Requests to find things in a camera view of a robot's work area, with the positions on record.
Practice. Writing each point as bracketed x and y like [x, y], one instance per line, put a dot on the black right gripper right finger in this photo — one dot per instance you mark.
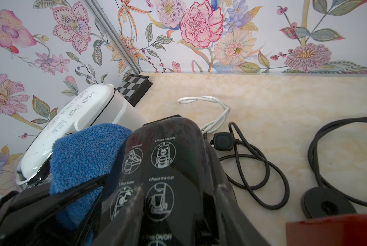
[234, 228]

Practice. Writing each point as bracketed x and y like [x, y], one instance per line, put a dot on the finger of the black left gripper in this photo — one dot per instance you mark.
[29, 218]

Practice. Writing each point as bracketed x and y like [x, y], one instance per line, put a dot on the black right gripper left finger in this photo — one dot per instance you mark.
[124, 230]

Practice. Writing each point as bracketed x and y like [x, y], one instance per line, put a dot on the blue microfiber cloth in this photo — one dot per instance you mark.
[85, 155]

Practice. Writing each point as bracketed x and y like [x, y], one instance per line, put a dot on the black coffee machine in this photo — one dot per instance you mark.
[179, 173]

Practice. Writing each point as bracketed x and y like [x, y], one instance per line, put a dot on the red coffee machine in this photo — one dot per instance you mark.
[344, 230]

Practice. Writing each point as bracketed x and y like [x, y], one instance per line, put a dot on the white coffee machine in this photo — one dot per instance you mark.
[98, 104]

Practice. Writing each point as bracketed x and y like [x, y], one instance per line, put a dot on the black white chessboard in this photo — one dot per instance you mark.
[134, 87]

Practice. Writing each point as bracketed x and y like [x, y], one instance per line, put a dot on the aluminium frame post left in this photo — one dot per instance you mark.
[119, 43]

